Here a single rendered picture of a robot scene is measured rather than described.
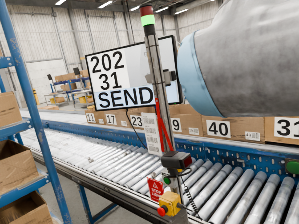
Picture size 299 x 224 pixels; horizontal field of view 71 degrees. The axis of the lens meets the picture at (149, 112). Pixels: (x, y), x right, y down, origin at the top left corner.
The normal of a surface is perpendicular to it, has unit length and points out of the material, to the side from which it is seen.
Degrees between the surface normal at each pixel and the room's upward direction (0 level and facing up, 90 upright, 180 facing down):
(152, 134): 90
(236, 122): 90
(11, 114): 90
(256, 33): 52
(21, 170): 90
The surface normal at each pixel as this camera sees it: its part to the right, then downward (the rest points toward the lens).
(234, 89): -0.60, 0.44
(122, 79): -0.39, 0.21
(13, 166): 0.73, 0.03
